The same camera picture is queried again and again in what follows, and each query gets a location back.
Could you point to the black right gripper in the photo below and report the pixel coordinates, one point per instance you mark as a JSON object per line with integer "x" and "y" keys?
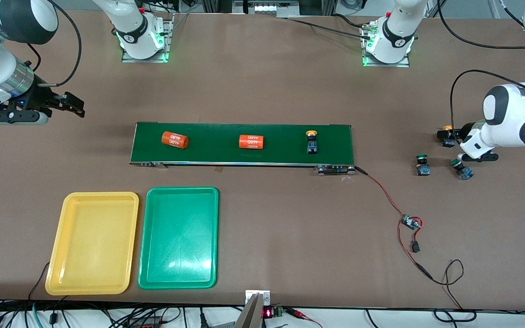
{"x": 43, "y": 97}

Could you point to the grey labelled control box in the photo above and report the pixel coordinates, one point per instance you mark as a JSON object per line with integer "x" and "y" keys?
{"x": 262, "y": 7}

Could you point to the red digit display module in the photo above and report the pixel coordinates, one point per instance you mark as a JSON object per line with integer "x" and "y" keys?
{"x": 274, "y": 312}

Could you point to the small speed controller board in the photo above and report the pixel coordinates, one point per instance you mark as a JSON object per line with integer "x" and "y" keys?
{"x": 410, "y": 222}

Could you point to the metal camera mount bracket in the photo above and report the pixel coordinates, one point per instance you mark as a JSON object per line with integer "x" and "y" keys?
{"x": 265, "y": 295}

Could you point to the yellow push button switch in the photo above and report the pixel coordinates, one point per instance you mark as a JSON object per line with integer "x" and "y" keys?
{"x": 312, "y": 146}
{"x": 448, "y": 143}

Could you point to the red clip test lead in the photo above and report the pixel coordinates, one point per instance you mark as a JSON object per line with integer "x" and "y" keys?
{"x": 301, "y": 314}

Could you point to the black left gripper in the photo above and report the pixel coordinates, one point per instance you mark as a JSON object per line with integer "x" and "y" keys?
{"x": 465, "y": 129}

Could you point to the green plastic tray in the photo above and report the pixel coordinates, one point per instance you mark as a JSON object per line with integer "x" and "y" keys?
{"x": 178, "y": 237}

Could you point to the orange 4680 battery cylinder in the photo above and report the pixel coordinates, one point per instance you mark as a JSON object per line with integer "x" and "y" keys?
{"x": 251, "y": 141}
{"x": 174, "y": 140}

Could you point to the green push button switch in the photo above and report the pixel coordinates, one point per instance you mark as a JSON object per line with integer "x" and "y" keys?
{"x": 423, "y": 171}
{"x": 465, "y": 173}

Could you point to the grey aluminium camera bar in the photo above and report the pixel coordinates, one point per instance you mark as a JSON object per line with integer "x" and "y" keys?
{"x": 249, "y": 316}

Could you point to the green conveyor belt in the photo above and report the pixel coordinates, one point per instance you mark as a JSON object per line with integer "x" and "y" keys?
{"x": 198, "y": 155}

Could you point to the yellow plastic tray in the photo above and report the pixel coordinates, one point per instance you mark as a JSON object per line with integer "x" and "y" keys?
{"x": 91, "y": 243}

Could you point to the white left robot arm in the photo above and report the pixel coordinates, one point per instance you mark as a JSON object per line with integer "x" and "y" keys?
{"x": 508, "y": 114}

